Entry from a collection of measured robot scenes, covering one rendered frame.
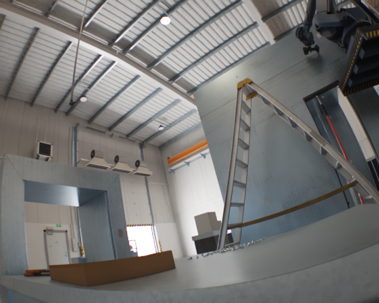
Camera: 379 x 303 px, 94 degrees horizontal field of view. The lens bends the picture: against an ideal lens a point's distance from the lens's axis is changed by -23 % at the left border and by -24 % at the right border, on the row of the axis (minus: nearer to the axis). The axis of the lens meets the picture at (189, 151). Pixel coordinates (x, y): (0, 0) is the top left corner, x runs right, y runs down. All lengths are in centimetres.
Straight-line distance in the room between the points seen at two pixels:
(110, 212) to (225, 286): 199
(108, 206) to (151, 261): 160
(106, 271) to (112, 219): 163
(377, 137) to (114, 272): 296
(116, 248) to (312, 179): 235
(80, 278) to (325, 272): 55
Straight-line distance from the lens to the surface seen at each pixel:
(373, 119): 316
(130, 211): 1259
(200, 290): 33
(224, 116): 362
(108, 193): 229
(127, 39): 949
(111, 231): 223
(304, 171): 303
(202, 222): 680
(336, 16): 253
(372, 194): 224
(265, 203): 313
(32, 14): 850
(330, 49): 361
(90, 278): 61
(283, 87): 342
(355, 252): 27
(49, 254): 1010
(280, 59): 367
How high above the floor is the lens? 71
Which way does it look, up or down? 23 degrees up
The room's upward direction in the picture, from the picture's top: 14 degrees counter-clockwise
